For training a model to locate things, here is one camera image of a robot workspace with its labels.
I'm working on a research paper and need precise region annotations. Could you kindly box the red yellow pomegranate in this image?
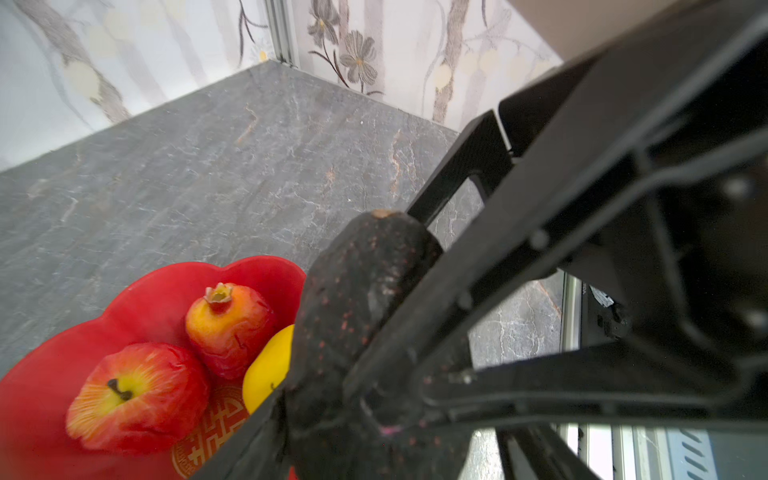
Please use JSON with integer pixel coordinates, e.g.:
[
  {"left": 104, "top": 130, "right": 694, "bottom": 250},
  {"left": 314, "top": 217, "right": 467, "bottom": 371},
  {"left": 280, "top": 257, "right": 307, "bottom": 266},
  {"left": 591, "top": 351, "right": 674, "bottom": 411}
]
[{"left": 185, "top": 282, "right": 280, "bottom": 380}]

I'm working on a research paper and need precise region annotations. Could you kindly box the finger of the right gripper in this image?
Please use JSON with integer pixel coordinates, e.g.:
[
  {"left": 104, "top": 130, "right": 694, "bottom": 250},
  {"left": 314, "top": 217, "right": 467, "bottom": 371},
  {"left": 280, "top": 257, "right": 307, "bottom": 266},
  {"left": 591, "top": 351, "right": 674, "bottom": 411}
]
[
  {"left": 406, "top": 110, "right": 512, "bottom": 225},
  {"left": 342, "top": 1, "right": 767, "bottom": 432}
]

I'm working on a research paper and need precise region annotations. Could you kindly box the red apple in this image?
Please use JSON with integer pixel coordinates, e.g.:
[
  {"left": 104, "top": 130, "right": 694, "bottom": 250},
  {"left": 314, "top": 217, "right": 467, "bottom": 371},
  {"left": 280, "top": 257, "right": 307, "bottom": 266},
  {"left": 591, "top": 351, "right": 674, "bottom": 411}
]
[{"left": 65, "top": 342, "right": 210, "bottom": 455}]

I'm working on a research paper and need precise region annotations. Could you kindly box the yellow lemon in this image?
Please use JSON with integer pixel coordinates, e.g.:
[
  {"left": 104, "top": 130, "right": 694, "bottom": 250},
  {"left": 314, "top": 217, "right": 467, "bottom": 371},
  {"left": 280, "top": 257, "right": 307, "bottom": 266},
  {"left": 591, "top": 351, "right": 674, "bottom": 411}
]
[{"left": 242, "top": 324, "right": 294, "bottom": 414}]

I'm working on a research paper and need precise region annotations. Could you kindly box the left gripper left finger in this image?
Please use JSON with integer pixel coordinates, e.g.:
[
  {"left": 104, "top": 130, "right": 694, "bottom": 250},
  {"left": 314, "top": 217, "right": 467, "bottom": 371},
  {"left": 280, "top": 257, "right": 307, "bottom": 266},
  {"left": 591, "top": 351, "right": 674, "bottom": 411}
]
[{"left": 192, "top": 395, "right": 288, "bottom": 480}]

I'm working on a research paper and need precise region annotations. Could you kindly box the dark green avocado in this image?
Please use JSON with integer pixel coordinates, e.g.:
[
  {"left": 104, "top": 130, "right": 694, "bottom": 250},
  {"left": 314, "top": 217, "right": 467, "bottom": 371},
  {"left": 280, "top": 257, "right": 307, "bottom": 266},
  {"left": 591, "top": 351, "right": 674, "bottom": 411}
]
[{"left": 283, "top": 210, "right": 472, "bottom": 479}]

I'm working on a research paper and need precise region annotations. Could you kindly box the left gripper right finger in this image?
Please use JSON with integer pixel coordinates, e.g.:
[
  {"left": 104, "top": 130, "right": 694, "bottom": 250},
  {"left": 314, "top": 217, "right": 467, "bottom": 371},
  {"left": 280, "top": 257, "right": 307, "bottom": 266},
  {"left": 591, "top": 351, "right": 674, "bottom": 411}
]
[{"left": 496, "top": 425, "right": 598, "bottom": 480}]

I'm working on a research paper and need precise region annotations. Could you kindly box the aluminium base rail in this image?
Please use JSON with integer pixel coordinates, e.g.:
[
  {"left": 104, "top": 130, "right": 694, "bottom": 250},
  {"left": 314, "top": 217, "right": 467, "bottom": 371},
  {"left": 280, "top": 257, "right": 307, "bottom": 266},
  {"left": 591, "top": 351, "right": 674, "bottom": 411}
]
[{"left": 558, "top": 273, "right": 673, "bottom": 479}]

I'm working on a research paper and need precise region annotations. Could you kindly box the white perforated cable duct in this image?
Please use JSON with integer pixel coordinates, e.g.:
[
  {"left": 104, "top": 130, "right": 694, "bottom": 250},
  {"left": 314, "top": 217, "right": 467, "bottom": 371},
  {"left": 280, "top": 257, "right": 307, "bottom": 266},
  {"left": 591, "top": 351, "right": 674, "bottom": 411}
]
[{"left": 665, "top": 428, "right": 718, "bottom": 480}]

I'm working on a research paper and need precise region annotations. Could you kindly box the red flower-shaped fruit bowl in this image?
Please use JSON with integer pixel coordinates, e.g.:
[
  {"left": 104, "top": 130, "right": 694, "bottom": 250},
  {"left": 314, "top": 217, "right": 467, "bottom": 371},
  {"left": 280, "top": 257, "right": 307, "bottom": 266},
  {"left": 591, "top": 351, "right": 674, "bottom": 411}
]
[{"left": 1, "top": 256, "right": 306, "bottom": 479}]

